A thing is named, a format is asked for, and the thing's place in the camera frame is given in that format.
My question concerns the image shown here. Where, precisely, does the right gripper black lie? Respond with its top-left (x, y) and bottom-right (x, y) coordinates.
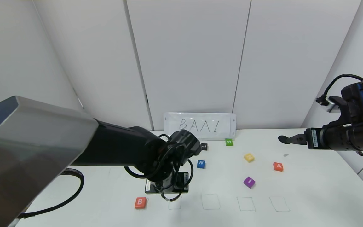
top-left (278, 125), bottom-right (350, 151)

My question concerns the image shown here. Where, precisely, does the white BAAI sign board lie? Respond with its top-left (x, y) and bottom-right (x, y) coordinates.
top-left (164, 113), bottom-right (236, 141)

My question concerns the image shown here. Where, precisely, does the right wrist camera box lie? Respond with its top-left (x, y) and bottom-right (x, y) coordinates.
top-left (315, 96), bottom-right (344, 113)

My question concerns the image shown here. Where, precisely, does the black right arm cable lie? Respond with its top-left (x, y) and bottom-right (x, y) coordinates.
top-left (323, 74), bottom-right (363, 101)

